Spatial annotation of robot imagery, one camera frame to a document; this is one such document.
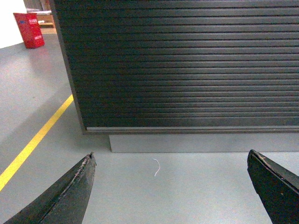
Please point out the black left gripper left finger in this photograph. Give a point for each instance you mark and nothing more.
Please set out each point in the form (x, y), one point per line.
(65, 201)

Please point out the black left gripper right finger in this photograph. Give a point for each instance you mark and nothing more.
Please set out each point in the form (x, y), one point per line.
(277, 187)

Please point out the black slatted checkout counter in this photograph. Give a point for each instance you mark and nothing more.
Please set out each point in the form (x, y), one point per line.
(160, 76)

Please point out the red fire equipment box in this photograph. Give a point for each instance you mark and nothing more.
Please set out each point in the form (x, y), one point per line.
(30, 30)

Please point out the wooden pallet stack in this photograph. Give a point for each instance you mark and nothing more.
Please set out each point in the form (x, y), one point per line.
(42, 10)

